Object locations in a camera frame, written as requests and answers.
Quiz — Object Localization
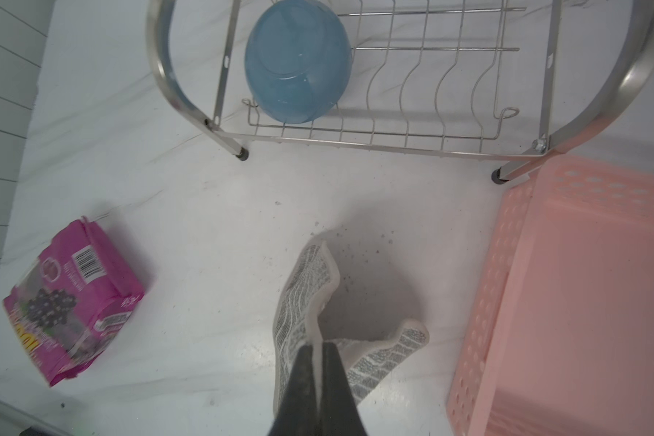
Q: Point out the pink plastic basket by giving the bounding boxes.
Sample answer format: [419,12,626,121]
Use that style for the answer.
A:
[446,156,654,435]

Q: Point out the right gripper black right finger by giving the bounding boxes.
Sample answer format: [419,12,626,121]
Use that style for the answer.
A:
[320,343,367,436]

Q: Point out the steel two-tier dish rack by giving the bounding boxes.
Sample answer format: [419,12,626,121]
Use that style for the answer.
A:
[146,1,654,185]

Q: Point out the blue bowl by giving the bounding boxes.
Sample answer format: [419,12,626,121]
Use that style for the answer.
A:
[245,1,352,125]

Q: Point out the grey striped square dishcloth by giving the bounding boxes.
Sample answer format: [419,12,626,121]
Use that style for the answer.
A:
[272,240,430,412]

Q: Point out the magenta snack bag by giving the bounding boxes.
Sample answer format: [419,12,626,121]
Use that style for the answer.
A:
[3,218,145,386]

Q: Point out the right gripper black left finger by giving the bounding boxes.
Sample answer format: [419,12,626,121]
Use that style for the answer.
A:
[269,345,318,436]

